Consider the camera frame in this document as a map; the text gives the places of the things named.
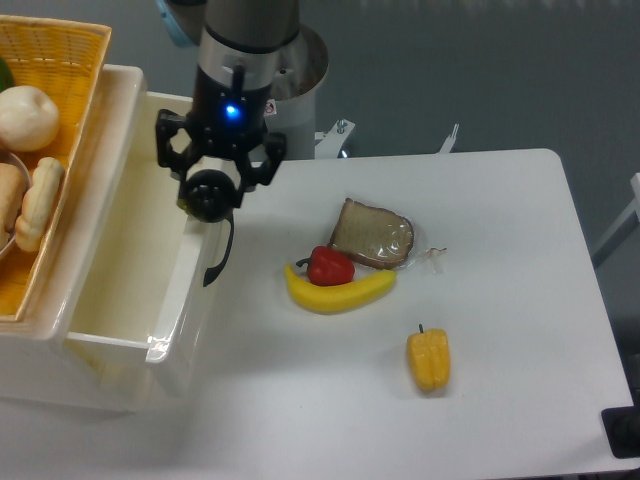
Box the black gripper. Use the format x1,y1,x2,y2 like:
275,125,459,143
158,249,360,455
154,64,288,208

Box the dark purple mangosteen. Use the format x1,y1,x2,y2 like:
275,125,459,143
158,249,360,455
177,169,236,223

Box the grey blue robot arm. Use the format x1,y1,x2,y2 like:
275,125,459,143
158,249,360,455
155,1,300,223

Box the red bell pepper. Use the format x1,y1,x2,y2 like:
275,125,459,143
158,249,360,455
295,246,355,287

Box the yellow wicker basket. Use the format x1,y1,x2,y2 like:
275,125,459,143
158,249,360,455
1,15,111,324

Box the beige twisted bread roll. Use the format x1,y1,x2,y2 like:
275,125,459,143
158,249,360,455
15,157,64,252

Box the yellow banana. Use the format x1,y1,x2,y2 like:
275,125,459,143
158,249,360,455
284,265,397,314

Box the wrapped bread slice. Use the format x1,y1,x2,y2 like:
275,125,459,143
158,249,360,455
327,198,447,270

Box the white round bun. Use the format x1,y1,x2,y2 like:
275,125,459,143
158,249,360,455
1,86,60,152

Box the white open drawer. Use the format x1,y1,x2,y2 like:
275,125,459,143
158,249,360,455
68,93,229,401

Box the tan bread loaf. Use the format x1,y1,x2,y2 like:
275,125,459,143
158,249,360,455
0,163,26,248

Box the green vegetable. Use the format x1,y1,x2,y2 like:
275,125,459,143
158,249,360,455
0,58,15,92

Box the white drawer cabinet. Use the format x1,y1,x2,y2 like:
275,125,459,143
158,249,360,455
1,65,147,411

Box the yellow bell pepper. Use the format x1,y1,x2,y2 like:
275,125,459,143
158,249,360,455
406,324,451,392

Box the black device at table edge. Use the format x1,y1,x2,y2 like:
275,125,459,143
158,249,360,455
601,406,639,459

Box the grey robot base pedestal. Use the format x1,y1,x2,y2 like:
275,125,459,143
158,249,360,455
265,24,329,160

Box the black drawer handle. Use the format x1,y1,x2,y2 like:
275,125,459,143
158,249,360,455
202,214,235,288

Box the white frame at right edge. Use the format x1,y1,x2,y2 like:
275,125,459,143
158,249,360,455
591,173,639,269

